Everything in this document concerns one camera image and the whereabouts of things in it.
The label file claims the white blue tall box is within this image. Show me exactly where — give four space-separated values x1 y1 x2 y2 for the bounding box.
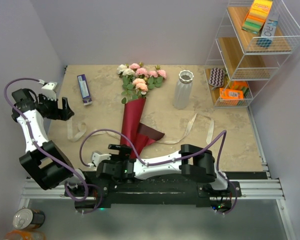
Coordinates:
256 12 280 48

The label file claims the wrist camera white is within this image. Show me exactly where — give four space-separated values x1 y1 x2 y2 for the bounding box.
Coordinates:
89 151 111 168
41 82 58 101

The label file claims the tin can silver lid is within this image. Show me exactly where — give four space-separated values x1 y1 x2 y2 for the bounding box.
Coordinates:
12 208 46 230

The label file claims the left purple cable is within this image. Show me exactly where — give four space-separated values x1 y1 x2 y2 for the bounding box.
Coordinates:
3 77 105 215

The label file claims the white ribbed vase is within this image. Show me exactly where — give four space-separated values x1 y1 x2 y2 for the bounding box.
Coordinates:
173 70 194 110

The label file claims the pink white flower bunch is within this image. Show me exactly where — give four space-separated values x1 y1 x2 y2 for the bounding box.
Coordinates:
116 62 167 104

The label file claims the red wrapping paper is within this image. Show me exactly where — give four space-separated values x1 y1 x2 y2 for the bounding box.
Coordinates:
121 98 165 155

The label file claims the cream ribbon gold lettering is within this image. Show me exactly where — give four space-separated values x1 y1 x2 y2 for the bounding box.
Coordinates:
66 113 200 146

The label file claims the aluminium rail frame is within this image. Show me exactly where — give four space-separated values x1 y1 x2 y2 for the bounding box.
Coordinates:
19 107 297 240

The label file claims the white wire shelf rack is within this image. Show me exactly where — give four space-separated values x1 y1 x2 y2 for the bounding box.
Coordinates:
204 0 300 108

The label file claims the purple white toothpaste box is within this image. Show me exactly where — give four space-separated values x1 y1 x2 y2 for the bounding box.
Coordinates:
77 74 92 106

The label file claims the orange green sponge pack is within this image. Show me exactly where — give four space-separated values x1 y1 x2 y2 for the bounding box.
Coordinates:
229 81 250 98

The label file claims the purple wavy scrub pad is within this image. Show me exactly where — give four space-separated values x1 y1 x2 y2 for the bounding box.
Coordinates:
207 67 226 91

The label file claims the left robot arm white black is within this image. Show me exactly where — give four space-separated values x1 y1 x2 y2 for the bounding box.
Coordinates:
11 88 94 196

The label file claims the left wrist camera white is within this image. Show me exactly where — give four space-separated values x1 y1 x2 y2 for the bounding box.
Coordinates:
41 82 58 101

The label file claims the orange packet bottom shelf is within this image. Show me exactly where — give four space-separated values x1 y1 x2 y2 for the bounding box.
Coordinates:
219 88 244 106

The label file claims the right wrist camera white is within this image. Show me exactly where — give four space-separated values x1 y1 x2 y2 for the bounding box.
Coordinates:
89 151 111 168

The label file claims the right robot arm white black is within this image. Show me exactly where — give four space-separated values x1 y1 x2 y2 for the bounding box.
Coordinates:
91 144 231 197

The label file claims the colourful sponge pack top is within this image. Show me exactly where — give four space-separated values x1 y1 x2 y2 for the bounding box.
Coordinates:
241 0 273 34

